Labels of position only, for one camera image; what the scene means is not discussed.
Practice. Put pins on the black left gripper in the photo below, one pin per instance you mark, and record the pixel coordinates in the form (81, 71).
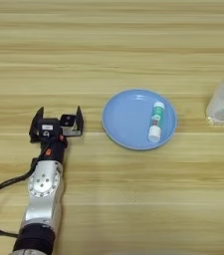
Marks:
(53, 151)

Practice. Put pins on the small black white cube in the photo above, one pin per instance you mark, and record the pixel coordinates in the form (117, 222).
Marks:
(67, 120)

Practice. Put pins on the blue round plate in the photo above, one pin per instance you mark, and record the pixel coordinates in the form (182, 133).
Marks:
(126, 119)

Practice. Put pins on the white green glue stick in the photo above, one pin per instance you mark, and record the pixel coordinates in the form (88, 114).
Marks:
(156, 121)

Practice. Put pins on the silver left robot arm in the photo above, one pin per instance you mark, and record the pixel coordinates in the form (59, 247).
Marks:
(44, 196)

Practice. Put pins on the black labelled box, left gripper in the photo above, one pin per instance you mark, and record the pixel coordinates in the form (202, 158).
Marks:
(48, 127)

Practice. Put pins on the clear bottle red cap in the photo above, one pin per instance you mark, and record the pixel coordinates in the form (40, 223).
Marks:
(223, 103)

